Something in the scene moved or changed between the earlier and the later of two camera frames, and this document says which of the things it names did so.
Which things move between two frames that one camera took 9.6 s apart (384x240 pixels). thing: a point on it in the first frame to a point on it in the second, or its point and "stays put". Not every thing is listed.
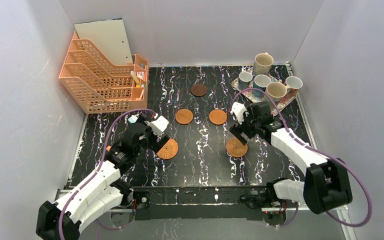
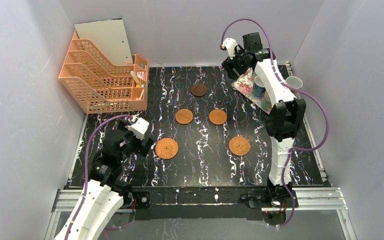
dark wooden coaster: [198, 90] stays put
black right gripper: [241, 129] to [231, 67]
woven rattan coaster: [168, 150] stays put
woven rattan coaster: [235, 148] stays put
